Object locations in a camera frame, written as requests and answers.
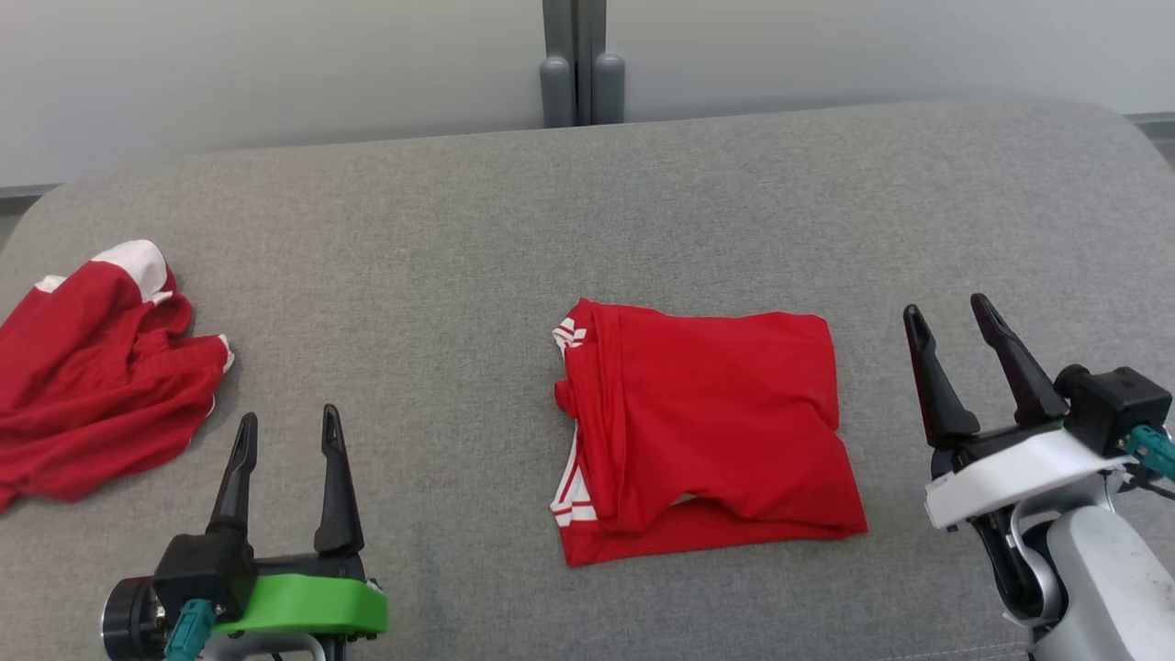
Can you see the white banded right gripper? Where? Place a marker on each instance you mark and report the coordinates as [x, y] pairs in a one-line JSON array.
[[1010, 473]]

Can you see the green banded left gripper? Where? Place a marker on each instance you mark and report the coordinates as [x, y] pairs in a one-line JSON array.
[[312, 606]]

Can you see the red shorts with white hem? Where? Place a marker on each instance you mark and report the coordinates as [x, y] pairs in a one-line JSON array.
[[92, 386]]

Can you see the red Bulls basketball jersey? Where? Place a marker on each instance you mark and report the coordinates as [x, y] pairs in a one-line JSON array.
[[716, 422]]

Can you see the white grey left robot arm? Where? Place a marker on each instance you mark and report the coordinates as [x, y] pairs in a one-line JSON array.
[[229, 650]]

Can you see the grey fabric sofa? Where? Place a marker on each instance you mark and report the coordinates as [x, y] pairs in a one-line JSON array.
[[459, 275]]

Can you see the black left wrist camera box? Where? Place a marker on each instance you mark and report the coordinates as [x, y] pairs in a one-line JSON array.
[[202, 574]]

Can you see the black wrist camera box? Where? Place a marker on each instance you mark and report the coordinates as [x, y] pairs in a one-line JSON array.
[[202, 574], [1115, 404]]

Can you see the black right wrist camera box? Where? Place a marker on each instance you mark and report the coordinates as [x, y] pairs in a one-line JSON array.
[[1115, 404]]

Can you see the grey partition post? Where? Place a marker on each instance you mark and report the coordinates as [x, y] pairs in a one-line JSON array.
[[583, 64]]

